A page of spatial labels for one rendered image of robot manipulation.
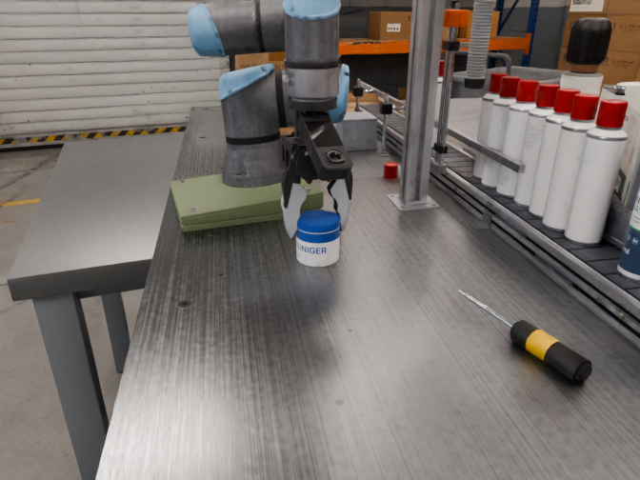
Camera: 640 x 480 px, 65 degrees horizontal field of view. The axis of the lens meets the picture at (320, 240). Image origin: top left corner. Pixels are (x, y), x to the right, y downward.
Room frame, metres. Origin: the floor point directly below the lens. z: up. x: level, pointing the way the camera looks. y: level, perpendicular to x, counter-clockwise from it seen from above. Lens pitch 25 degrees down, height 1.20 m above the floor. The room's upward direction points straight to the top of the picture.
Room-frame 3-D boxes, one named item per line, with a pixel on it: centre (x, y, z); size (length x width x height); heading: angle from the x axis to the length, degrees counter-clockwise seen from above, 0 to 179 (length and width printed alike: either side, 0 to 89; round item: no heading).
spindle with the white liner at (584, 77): (1.19, -0.59, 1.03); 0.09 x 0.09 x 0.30
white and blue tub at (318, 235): (0.73, 0.00, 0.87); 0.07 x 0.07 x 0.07
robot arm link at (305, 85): (0.75, 0.01, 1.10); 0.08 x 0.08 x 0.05
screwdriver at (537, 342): (0.52, -0.24, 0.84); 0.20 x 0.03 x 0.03; 28
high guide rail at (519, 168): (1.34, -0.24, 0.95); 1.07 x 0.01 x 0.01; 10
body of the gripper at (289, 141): (0.76, 0.01, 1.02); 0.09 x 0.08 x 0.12; 20
